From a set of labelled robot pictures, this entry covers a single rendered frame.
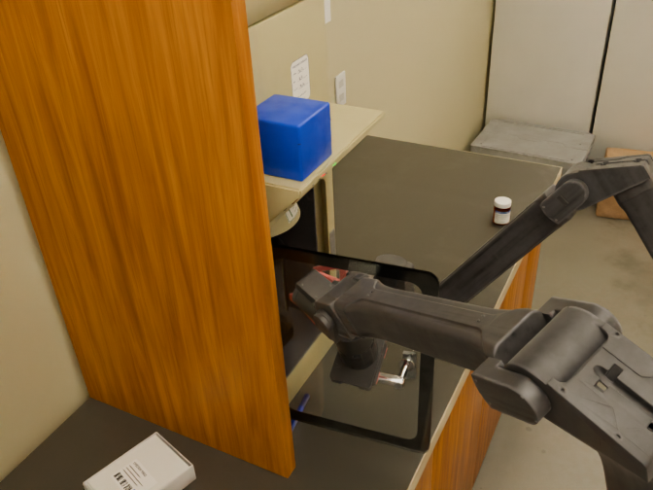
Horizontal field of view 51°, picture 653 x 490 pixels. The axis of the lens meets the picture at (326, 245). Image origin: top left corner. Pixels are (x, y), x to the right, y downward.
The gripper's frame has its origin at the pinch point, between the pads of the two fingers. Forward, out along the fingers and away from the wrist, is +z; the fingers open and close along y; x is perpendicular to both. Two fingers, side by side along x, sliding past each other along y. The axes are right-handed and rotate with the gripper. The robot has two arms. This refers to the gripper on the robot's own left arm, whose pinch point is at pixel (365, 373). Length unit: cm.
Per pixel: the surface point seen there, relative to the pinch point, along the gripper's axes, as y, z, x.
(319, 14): -51, -28, -20
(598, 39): -266, 165, 29
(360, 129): -36.0, -16.9, -9.6
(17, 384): 16, 9, -67
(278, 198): -14.9, -24.3, -15.2
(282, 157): -19.4, -28.5, -15.2
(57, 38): -20, -47, -45
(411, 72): -168, 103, -44
